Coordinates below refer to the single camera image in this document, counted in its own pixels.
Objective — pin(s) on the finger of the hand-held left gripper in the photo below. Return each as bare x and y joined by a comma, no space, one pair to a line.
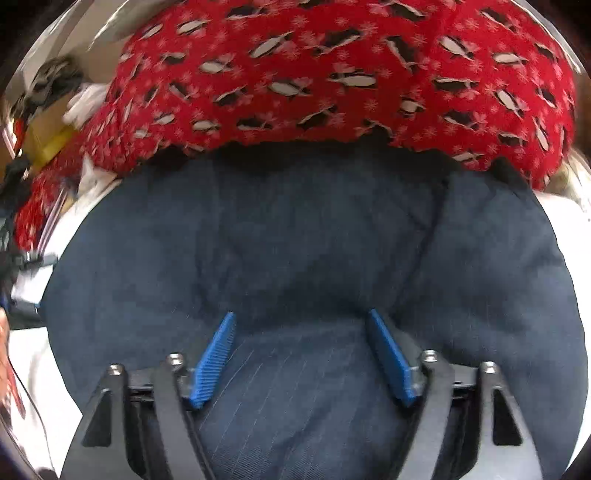
39,261

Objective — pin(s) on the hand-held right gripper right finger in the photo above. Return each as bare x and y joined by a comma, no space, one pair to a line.
390,357

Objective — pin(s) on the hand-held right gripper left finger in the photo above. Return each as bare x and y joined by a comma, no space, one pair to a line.
213,364

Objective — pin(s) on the navy pinstripe zip jacket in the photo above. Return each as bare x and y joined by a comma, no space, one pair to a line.
300,240

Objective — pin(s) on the white quilted bed cover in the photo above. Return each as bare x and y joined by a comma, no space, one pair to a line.
46,369

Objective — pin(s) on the white plastic bag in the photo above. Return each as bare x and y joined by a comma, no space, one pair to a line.
87,104

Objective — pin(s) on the camouflage cloth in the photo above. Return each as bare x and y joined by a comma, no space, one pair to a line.
53,81

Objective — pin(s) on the beige furry cloth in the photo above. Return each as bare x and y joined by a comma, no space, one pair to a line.
570,177

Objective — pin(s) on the red penguin print blanket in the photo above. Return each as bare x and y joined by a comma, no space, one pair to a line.
323,78

